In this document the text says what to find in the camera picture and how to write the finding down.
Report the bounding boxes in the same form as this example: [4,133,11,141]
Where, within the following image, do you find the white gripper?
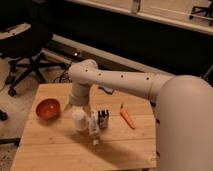
[69,93,89,106]

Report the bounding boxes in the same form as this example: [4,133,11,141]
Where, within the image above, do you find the white ceramic cup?
[72,110,88,131]

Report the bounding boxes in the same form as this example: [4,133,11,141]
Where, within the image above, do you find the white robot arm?
[68,59,213,171]

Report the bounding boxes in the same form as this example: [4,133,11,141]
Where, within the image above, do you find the orange bowl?
[36,98,61,120]

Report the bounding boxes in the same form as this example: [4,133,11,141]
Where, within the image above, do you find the orange carrot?
[120,104,136,129]

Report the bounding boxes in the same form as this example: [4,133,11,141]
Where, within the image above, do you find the black object on floor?
[0,110,8,121]

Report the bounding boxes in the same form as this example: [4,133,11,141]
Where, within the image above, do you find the black office chair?
[0,0,66,96]

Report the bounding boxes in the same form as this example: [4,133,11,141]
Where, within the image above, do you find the black chair base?
[189,4,213,25]

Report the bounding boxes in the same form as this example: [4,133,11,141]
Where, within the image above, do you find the black cable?
[52,53,81,84]

